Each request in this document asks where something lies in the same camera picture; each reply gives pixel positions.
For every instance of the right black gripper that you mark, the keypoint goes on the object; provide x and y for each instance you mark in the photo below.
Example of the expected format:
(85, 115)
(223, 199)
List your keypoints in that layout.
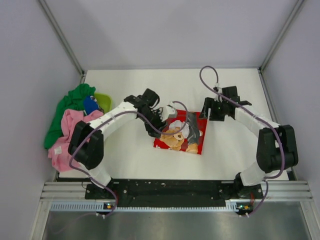
(210, 103)

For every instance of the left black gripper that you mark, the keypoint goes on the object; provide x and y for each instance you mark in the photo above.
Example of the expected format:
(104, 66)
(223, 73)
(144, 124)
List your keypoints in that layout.
(152, 131)

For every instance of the red t shirt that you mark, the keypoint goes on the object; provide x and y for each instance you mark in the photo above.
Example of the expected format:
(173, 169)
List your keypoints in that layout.
(186, 133)

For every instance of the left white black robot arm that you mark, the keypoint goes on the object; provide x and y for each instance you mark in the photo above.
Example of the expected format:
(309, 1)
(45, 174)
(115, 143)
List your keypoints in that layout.
(86, 146)

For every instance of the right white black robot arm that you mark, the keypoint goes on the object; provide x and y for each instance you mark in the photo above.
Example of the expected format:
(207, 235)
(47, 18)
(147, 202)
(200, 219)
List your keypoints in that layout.
(276, 144)

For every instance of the lime green tray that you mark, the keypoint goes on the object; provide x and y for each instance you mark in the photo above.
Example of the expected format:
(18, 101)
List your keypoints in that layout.
(104, 101)

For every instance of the blue t shirt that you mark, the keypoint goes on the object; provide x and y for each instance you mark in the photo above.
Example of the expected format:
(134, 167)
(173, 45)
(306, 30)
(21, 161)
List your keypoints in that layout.
(90, 104)

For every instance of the green t shirt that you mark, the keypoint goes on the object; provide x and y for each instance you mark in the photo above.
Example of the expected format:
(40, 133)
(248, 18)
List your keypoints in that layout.
(74, 100)

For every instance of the pink t shirt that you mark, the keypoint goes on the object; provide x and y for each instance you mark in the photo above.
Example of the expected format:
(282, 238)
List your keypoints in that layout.
(58, 153)

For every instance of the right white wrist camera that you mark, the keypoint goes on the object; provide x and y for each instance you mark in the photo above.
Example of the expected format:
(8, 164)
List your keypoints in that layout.
(218, 91)

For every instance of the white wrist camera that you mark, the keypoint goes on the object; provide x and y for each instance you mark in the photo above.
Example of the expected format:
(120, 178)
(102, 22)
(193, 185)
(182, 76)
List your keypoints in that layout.
(168, 112)
(218, 91)

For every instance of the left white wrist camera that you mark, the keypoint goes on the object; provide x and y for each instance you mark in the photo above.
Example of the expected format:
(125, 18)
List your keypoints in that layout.
(168, 112)

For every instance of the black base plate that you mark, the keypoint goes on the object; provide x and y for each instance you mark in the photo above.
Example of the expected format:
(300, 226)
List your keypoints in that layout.
(160, 193)

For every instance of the grey slotted cable duct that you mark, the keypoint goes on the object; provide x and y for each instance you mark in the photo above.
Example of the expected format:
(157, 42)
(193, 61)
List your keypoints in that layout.
(78, 206)

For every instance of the left aluminium frame post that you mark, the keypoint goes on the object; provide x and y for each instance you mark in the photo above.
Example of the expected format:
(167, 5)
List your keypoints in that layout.
(60, 36)

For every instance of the aluminium frame post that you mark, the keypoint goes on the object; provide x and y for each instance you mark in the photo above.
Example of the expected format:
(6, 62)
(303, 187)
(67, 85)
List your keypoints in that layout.
(60, 36)
(297, 8)

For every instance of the right aluminium frame post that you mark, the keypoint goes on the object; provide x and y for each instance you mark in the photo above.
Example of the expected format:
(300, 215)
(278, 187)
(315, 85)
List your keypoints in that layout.
(297, 8)

